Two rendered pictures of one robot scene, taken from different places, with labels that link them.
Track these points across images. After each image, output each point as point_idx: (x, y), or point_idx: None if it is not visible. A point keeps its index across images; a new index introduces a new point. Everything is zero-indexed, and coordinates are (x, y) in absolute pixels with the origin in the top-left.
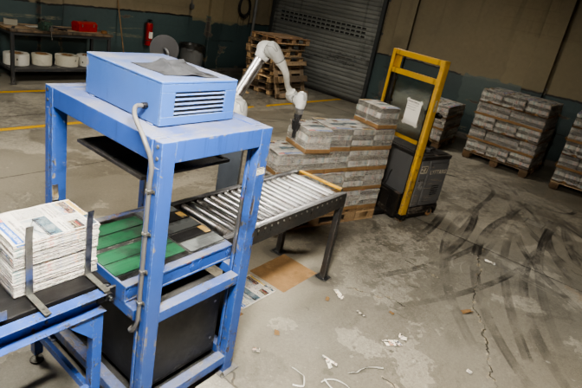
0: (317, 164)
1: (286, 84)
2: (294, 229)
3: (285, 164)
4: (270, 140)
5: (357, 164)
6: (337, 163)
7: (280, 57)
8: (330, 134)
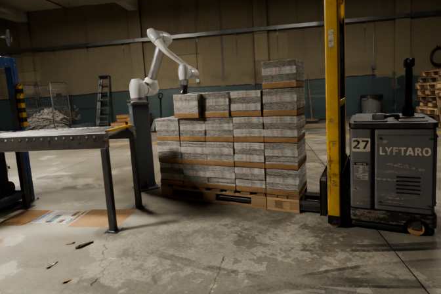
0: (195, 130)
1: (176, 62)
2: (189, 200)
3: (162, 129)
4: None
5: (247, 133)
6: (219, 130)
7: (151, 38)
8: (193, 97)
